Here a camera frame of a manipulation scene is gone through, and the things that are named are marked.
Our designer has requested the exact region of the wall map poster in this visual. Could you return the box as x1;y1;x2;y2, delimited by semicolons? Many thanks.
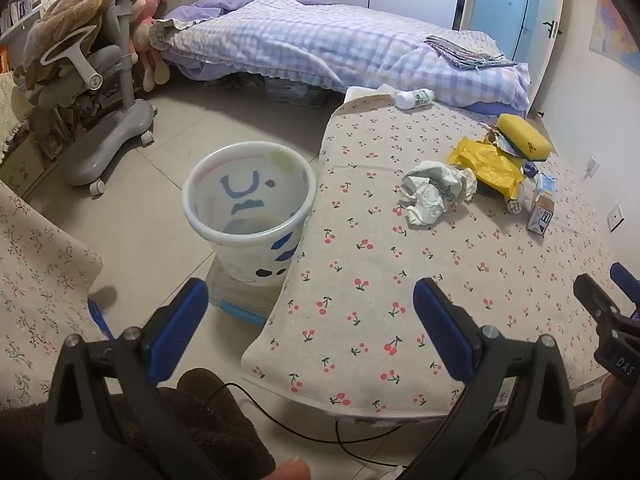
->
589;0;640;69

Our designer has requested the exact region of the white bin with blue print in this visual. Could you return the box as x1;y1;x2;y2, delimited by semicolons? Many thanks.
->
182;142;317;287

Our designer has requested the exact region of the small brown carton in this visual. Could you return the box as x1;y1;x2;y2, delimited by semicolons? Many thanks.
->
526;195;555;236

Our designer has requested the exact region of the folded grey striped cloth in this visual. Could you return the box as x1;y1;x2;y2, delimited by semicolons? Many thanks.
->
425;35;520;70

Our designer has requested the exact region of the blue pen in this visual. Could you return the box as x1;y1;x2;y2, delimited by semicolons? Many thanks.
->
88;299;115;340

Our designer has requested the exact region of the cherry print tablecloth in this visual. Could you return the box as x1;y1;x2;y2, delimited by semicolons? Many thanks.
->
240;94;632;420

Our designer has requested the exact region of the torn foil wrapper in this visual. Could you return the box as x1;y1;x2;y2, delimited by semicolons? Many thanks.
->
481;122;525;159

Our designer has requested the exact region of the black cable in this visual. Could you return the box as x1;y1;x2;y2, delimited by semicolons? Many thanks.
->
200;382;406;468

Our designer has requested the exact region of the clear storage box under bed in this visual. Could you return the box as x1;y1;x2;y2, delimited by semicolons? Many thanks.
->
261;75;328;108

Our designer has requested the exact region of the brown fuzzy slipper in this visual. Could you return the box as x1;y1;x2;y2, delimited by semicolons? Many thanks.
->
150;367;277;480

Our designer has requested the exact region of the floral beige cloth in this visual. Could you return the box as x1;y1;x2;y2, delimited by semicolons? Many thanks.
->
0;180;113;411

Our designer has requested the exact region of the purple plaid duvet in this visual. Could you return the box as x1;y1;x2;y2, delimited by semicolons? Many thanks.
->
150;0;532;120

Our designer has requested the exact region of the white paper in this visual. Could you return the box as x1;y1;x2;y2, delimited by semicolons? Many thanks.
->
398;160;479;229

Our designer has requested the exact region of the grey wheeled chair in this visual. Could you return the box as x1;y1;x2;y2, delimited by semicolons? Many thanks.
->
30;0;157;196

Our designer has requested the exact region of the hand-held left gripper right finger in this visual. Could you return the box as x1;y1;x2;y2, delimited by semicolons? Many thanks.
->
404;277;577;480

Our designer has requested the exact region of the yellow plastic wrapper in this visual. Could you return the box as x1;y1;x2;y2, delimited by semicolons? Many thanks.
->
447;137;527;202

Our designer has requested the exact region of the white door with blue glass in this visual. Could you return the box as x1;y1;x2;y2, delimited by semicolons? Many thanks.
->
459;0;567;107

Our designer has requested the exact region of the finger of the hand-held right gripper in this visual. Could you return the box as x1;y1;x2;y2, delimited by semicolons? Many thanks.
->
573;273;622;322
610;262;640;307

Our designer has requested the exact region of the pink plush toy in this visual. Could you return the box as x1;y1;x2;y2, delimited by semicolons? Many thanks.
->
130;0;173;93

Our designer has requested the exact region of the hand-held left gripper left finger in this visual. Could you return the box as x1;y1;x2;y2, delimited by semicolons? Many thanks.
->
42;277;209;480

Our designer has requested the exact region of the brown fuzzy blanket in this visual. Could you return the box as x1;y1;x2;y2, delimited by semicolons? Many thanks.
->
22;0;157;78

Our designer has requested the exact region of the white bookshelf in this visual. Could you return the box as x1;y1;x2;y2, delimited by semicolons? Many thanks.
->
0;0;50;48

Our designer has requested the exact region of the clear box with blue label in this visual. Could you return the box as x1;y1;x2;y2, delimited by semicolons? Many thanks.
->
207;259;273;328

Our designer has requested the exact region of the white plastic bottle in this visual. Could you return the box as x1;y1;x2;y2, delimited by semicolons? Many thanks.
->
395;88;436;109

